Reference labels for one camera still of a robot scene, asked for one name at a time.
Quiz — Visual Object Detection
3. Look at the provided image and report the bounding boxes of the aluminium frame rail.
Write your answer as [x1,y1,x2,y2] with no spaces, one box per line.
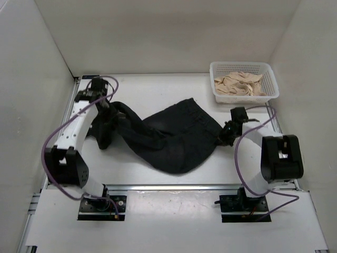
[16,76,81,252]
[265,102,330,253]
[106,184,241,191]

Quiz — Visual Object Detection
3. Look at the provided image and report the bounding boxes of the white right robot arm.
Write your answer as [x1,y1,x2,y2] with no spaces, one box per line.
[218,119,304,211]

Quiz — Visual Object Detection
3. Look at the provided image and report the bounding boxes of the white plastic basket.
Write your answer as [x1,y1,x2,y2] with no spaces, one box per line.
[210,62,280,104]

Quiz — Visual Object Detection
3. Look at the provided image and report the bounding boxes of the beige trousers in basket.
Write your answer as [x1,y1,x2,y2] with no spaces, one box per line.
[214,72,266,96]

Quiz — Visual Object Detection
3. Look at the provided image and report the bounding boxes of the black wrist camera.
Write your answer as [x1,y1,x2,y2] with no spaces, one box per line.
[86,77,109,94]
[230,107,249,123]

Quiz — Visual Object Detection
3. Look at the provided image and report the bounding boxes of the aluminium front frame rail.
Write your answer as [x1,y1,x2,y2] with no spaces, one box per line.
[106,184,241,191]

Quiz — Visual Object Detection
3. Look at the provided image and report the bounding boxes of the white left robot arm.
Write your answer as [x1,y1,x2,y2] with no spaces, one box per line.
[41,88,117,211]

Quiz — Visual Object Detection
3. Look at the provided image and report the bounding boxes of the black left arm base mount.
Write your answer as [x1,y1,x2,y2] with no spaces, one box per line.
[77,194,127,221]

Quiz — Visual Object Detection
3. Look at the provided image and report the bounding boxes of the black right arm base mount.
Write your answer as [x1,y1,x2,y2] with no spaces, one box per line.
[214,194,272,223]

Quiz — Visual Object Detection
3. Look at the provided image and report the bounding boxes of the aluminium left frame rail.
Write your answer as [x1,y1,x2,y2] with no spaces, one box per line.
[16,76,81,252]

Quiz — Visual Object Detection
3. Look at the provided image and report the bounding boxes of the aluminium right frame rail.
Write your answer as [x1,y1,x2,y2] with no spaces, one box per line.
[265,102,330,253]

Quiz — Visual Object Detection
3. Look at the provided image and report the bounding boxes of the black trousers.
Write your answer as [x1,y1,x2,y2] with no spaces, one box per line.
[87,98,222,174]

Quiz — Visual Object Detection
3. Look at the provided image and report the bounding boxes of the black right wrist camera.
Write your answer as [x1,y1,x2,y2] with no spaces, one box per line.
[230,107,249,123]

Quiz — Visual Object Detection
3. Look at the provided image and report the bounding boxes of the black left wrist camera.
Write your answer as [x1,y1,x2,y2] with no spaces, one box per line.
[86,77,109,94]

